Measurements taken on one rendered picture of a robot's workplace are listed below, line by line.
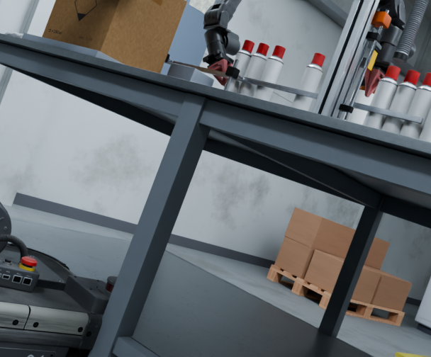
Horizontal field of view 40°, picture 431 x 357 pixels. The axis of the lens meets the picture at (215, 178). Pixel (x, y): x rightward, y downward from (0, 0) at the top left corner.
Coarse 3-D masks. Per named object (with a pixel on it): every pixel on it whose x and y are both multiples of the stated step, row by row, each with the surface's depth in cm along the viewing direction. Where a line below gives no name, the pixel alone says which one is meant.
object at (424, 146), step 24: (24, 48) 186; (48, 48) 170; (120, 72) 153; (144, 72) 146; (216, 96) 131; (240, 96) 127; (168, 120) 272; (312, 120) 116; (336, 120) 113; (384, 144) 110; (408, 144) 104; (336, 168) 193; (384, 192) 217; (408, 192) 182
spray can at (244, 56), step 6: (246, 42) 187; (252, 42) 187; (246, 48) 187; (252, 48) 188; (240, 54) 186; (246, 54) 186; (234, 60) 188; (240, 60) 186; (246, 60) 186; (240, 66) 186; (246, 66) 186; (240, 72) 186; (234, 84) 186; (240, 84) 187; (228, 90) 186; (234, 90) 186
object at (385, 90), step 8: (392, 72) 156; (384, 80) 156; (392, 80) 156; (376, 88) 158; (384, 88) 156; (392, 88) 156; (376, 96) 157; (384, 96) 156; (392, 96) 156; (376, 104) 156; (384, 104) 156; (368, 112) 158; (368, 120) 156; (376, 120) 156; (384, 120) 157; (376, 128) 156
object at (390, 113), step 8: (184, 64) 197; (208, 72) 190; (216, 72) 188; (224, 72) 186; (240, 80) 182; (248, 80) 180; (256, 80) 178; (272, 88) 175; (280, 88) 173; (288, 88) 171; (312, 96) 166; (360, 104) 157; (376, 112) 154; (384, 112) 153; (392, 112) 152; (408, 120) 149; (416, 120) 147
